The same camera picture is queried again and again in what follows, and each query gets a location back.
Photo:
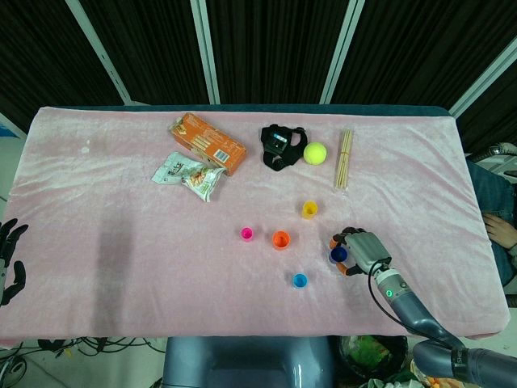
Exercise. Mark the person's hand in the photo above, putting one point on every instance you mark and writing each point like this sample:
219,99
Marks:
501,232

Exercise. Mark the orange plastic cup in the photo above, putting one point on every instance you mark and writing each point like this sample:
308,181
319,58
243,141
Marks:
281,239

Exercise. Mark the bundle of wooden sticks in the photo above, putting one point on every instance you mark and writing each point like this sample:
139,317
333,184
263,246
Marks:
344,159

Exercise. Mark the pink plastic cup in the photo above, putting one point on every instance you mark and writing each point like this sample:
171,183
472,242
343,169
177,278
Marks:
247,234

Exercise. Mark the yellow tennis ball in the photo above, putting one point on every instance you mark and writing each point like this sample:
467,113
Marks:
315,153

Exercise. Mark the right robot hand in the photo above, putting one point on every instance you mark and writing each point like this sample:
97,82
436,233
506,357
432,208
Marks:
369,250

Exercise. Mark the orange cardboard box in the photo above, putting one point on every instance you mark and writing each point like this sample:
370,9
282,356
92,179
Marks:
210,141

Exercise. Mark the teal table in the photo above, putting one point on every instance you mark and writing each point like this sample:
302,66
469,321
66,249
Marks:
282,107

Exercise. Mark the dark blue plastic cup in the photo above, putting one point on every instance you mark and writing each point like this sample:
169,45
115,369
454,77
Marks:
338,254

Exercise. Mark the black waste bin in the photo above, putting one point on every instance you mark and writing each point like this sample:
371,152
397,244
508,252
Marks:
371,355

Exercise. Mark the white partition frame post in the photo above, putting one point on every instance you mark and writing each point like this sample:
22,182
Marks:
341,56
101,52
206,52
480,81

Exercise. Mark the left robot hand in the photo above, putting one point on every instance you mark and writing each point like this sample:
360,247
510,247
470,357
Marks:
10,238

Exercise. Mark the white snack bag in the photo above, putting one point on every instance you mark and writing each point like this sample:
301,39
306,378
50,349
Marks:
186,174

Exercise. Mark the grey robot torso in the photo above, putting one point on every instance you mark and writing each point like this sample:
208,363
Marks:
242,363

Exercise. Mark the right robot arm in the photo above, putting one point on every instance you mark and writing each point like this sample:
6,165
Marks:
416,311

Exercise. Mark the light blue plastic cup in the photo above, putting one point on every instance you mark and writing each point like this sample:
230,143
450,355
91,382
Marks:
300,281

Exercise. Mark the pink velvet cloth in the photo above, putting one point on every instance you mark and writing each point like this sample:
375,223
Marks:
161,262

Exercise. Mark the yellow plastic cup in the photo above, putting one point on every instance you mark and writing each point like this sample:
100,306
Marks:
310,209

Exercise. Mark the person in jeans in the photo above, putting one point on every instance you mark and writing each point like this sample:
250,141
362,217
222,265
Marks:
486,190

